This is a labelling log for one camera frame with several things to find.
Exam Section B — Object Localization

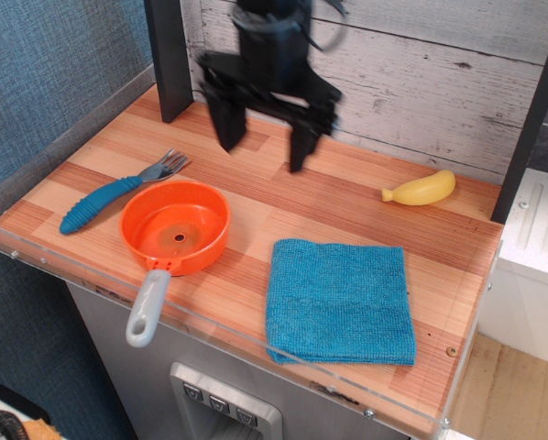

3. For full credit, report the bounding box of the orange toy pan grey handle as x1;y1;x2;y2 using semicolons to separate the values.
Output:
119;181;231;348

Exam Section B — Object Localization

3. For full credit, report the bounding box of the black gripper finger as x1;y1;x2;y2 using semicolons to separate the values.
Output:
207;94;247;151
290;121;322;173

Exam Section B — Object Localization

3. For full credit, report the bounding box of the dark left vertical post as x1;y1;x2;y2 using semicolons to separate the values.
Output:
144;0;193;123

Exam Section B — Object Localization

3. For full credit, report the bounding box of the black braided cable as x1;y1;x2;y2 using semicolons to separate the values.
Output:
0;409;26;440

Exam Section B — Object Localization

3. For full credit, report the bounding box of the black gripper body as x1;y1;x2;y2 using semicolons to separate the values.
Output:
198;13;341;135

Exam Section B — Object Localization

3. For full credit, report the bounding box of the fork with blue handle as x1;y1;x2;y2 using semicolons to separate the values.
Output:
59;149;189;235

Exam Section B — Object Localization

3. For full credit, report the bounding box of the blue microfiber rag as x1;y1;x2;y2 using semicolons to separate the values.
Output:
266;239;417;366

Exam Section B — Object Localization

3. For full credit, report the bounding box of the dark vertical post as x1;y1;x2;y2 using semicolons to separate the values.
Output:
144;0;193;123
490;56;548;225

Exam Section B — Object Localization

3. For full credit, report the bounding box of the silver dispenser button panel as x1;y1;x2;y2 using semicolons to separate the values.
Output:
170;362;284;439

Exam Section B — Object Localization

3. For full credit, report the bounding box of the grey toy fridge cabinet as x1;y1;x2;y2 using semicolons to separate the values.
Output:
69;285;404;439

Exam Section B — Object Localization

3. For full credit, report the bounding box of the yellow object bottom left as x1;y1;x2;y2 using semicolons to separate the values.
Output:
22;419;63;440

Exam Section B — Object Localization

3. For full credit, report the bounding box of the dark right vertical post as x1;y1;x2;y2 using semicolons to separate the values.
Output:
490;56;548;225

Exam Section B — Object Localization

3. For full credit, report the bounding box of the yellow toy banana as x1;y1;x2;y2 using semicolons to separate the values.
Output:
381;170;456;206

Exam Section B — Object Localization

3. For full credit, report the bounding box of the clear acrylic table guard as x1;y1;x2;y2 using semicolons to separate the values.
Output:
0;72;501;439

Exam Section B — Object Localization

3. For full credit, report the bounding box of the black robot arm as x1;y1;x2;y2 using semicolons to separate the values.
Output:
198;1;342;172

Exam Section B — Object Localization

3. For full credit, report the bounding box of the white toy sink unit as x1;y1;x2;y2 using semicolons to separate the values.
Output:
477;170;548;362

